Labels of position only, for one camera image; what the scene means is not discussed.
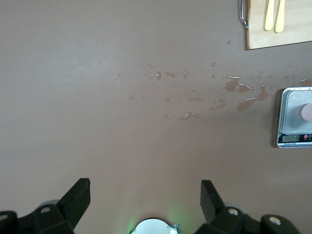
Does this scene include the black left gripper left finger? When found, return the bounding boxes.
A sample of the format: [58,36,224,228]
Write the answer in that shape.
[0,177,91,234]

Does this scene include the brown table cover sheet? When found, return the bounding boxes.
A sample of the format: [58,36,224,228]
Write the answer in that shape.
[0,0,312,234]

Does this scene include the wooden cutting board metal handle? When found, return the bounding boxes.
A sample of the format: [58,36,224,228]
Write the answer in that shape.
[238,0,312,51]

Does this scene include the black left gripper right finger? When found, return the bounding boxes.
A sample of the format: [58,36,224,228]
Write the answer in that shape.
[196,179,301,234]

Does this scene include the yellow plastic fork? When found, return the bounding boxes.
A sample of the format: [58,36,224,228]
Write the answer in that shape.
[264,0,275,31]

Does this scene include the silver digital kitchen scale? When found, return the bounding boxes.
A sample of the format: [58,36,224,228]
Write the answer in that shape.
[277,86,312,149]

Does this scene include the yellow plastic knife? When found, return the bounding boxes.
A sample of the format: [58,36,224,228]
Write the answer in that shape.
[274,0,286,34]

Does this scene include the pink plastic cup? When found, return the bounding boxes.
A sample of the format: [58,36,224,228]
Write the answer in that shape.
[301,102,312,122]

